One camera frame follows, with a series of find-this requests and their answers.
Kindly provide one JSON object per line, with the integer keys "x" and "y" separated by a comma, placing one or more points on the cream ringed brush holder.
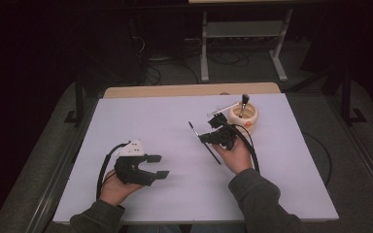
{"x": 249, "y": 121}

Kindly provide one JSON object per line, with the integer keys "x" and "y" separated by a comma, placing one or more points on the person's left hand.
{"x": 116, "y": 191}

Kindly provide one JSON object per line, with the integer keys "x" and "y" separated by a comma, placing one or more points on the white metal stand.
{"x": 204, "y": 48}

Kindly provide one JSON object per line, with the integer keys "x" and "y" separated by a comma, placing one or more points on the grey metal floor rail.
{"x": 55, "y": 181}
{"x": 369, "y": 165}

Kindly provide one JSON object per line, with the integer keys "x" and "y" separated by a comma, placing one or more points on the white table board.
{"x": 181, "y": 194}

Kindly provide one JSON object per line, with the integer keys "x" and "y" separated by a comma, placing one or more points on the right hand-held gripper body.
{"x": 225, "y": 136}

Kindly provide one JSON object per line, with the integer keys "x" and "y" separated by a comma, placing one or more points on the black makeup brush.
{"x": 243, "y": 105}

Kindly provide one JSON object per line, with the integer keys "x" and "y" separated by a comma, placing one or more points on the thin black mascara wand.
{"x": 212, "y": 152}

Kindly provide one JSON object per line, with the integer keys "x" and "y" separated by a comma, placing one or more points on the person's right hand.
{"x": 236, "y": 158}

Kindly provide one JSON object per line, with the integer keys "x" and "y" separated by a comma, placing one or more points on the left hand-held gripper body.
{"x": 128, "y": 171}

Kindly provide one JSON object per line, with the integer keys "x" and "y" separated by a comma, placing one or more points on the black metal stand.
{"x": 346, "y": 97}
{"x": 79, "y": 97}

